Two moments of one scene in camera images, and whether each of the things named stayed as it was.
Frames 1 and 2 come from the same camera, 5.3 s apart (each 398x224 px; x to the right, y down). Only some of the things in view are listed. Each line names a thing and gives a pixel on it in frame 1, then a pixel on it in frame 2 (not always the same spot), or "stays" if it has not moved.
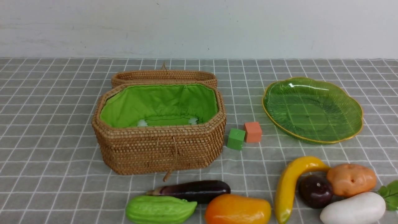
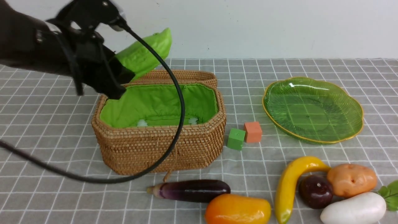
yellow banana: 288,178 stays
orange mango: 229,208 stays
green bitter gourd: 157,209 to 139,59
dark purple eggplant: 200,191 stays
